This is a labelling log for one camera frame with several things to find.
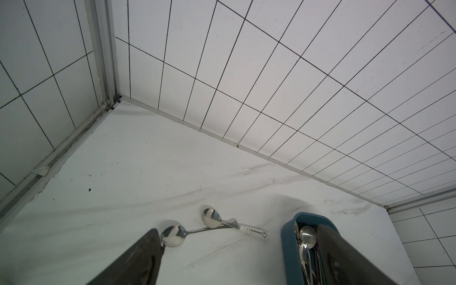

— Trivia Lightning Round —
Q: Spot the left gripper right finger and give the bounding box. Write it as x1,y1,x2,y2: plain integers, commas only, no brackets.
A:
317,225,395,285

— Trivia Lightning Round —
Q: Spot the teal plastic storage box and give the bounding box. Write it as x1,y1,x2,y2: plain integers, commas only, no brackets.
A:
281,212,339,285

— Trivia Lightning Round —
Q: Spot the silver matte round spoon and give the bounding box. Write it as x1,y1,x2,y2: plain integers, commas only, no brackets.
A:
298,226,317,285

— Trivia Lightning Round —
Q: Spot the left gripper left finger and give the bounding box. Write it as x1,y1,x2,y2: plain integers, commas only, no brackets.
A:
89,229,165,285

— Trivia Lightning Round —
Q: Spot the plain silver round spoon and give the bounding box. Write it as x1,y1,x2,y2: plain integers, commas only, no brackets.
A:
160,224,231,248

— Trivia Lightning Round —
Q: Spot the silver spoon with printed handle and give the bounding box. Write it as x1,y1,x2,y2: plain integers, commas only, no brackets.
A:
202,208,270,239

